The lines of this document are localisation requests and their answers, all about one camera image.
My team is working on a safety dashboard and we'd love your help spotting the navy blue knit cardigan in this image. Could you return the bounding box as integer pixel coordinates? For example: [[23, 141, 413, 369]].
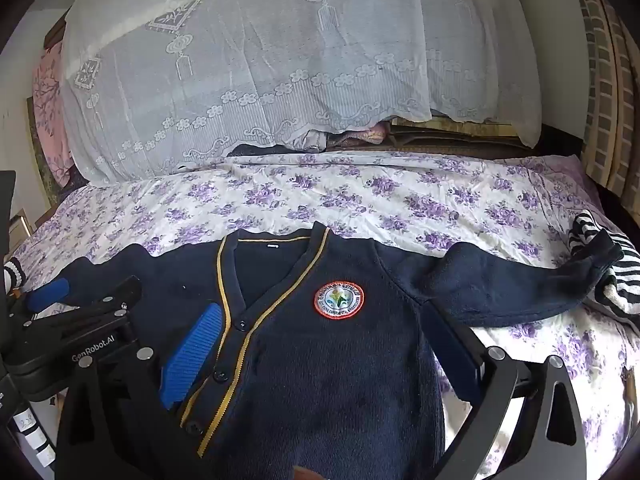
[[47, 221, 625, 480]]

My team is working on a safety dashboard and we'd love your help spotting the brown folded blanket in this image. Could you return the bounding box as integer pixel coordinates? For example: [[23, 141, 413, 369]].
[[389, 114, 543, 161]]

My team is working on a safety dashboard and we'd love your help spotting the white lace cover cloth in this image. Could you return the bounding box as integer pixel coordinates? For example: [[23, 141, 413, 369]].
[[60, 0, 544, 187]]

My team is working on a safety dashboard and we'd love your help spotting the small striped knit cloth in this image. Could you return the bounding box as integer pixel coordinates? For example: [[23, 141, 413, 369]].
[[2, 257, 27, 292]]

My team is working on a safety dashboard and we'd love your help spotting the black white striped garment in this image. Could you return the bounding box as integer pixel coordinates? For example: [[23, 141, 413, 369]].
[[568, 208, 640, 322]]

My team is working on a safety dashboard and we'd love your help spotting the pink floral cloth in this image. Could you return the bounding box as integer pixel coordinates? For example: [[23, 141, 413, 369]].
[[32, 41, 77, 187]]

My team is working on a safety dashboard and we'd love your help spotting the purple floral bed sheet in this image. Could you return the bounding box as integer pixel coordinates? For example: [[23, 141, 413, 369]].
[[10, 152, 637, 478]]

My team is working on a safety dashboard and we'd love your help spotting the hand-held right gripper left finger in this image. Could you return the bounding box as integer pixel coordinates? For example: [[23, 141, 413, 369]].
[[55, 302, 226, 480]]

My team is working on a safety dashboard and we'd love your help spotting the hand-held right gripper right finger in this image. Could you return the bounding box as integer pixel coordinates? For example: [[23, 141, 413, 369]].
[[424, 306, 589, 480]]

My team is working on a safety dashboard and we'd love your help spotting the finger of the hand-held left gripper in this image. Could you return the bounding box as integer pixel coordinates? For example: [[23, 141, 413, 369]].
[[7, 279, 71, 334], [29, 275, 144, 334]]

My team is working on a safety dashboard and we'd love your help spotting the checked beige curtain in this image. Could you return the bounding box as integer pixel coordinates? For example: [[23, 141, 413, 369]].
[[570, 0, 640, 196]]

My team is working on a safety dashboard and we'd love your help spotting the pile of folded clothes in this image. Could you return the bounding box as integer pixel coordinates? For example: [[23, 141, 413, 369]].
[[287, 120, 392, 152]]

